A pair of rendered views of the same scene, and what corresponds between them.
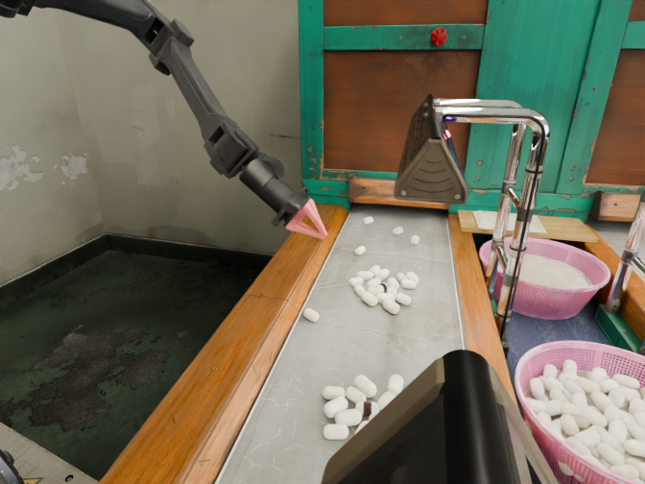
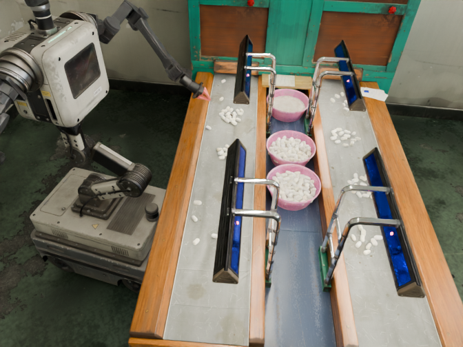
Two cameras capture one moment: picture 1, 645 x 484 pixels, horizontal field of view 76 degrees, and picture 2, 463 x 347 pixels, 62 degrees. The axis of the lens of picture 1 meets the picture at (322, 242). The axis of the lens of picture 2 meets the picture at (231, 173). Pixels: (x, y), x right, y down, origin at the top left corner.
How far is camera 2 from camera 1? 1.45 m
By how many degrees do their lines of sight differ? 22
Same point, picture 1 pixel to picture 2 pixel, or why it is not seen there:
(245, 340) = (191, 138)
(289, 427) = (209, 158)
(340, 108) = (208, 29)
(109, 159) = not seen: hidden behind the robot
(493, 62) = (273, 13)
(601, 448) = (283, 155)
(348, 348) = (222, 137)
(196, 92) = (158, 47)
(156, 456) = (182, 165)
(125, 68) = not seen: outside the picture
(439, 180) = (242, 99)
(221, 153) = (173, 74)
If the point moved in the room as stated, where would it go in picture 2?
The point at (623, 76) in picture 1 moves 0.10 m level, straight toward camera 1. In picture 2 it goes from (324, 20) to (320, 26)
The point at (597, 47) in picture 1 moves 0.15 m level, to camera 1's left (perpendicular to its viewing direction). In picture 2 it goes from (313, 9) to (289, 10)
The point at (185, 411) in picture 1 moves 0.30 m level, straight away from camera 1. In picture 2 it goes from (183, 156) to (158, 126)
